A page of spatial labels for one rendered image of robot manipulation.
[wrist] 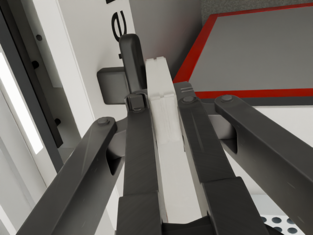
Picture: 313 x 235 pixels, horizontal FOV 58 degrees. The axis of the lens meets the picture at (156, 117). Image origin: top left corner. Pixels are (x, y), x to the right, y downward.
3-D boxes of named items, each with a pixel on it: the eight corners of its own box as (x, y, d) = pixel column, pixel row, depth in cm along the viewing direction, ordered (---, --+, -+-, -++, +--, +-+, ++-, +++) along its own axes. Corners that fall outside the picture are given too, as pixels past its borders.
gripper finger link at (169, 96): (162, 96, 15) (176, 94, 15) (154, 57, 21) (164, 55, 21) (170, 143, 16) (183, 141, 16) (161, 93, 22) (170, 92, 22)
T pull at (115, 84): (139, 30, 19) (132, 36, 18) (157, 123, 23) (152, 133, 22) (93, 35, 21) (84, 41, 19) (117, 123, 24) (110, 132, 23)
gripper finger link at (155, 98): (170, 143, 16) (157, 146, 16) (161, 93, 22) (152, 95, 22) (162, 96, 15) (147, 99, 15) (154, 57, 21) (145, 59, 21)
